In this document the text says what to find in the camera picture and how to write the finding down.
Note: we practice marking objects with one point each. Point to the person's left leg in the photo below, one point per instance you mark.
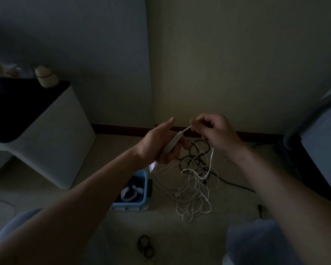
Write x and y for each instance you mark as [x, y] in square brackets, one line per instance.
[8, 229]

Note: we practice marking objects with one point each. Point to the person's right forearm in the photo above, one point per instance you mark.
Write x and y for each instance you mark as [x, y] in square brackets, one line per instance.
[292, 209]

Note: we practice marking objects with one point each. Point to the person's right hand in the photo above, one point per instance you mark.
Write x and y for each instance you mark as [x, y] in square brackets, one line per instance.
[223, 135]

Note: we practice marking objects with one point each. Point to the person's left hand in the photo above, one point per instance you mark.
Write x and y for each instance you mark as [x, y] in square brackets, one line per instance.
[157, 143]

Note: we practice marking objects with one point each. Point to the person's right leg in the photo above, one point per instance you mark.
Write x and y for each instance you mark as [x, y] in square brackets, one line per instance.
[259, 242]

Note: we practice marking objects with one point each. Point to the white side table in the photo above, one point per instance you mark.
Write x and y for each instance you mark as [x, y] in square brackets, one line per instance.
[35, 132]

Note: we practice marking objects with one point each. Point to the person's leg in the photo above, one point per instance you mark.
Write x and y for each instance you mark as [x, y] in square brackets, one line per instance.
[259, 242]
[8, 229]

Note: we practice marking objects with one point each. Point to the person's left forearm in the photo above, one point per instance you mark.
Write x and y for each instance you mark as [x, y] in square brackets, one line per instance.
[71, 209]

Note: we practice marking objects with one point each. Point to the blue plastic box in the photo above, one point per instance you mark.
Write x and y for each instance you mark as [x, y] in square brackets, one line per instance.
[132, 190]

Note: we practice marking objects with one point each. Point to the grey bed frame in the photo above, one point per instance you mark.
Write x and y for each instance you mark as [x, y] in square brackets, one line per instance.
[314, 135]

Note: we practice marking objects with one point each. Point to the white charger plug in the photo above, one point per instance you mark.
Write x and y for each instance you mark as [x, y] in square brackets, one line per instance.
[152, 166]

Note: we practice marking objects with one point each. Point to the person's left thumb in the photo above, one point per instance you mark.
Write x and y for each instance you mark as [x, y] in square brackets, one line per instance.
[167, 124]

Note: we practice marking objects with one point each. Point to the person's right fingers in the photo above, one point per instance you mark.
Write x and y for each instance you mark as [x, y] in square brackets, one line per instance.
[202, 126]

